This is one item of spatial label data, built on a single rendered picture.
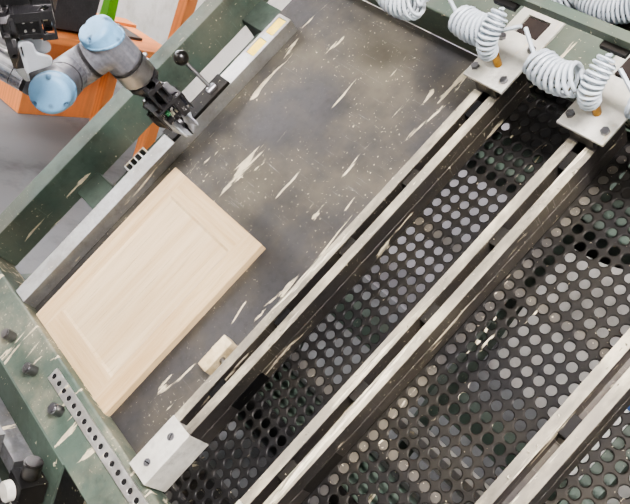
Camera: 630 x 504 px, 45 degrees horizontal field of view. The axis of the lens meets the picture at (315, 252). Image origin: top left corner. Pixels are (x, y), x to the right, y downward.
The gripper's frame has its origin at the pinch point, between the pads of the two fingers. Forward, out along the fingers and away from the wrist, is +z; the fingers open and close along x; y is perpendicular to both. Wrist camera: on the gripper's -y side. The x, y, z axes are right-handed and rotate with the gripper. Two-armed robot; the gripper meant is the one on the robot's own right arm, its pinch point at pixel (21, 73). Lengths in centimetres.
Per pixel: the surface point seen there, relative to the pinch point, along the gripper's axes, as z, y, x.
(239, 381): 45, 28, -40
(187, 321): 54, 21, -19
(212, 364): 51, 24, -32
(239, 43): 297, 118, 380
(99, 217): 61, 6, 19
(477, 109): 13, 82, -9
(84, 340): 67, -1, -11
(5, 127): 286, -58, 304
